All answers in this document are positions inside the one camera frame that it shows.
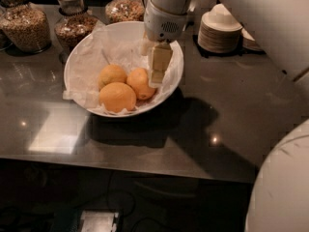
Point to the large glass jar of grains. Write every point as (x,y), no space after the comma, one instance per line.
(26,27)

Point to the tall stack of paper bowls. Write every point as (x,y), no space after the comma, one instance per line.
(219,31)

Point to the white paper liner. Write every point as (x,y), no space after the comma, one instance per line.
(93,55)

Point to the white bowl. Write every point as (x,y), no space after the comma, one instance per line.
(174,71)

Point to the middle glass jar of granola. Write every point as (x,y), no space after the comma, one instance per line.
(75,24)

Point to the orange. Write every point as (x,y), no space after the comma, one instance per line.
(117,96)
(138,80)
(109,74)

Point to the glass jar of cereal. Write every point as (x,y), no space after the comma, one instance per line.
(124,10)

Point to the short stack of paper bowls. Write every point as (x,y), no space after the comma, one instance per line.
(249,42)

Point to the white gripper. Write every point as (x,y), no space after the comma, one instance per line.
(161,25)

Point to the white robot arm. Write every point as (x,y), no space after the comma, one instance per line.
(280,197)

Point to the grey device under table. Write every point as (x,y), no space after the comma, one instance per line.
(87,221)

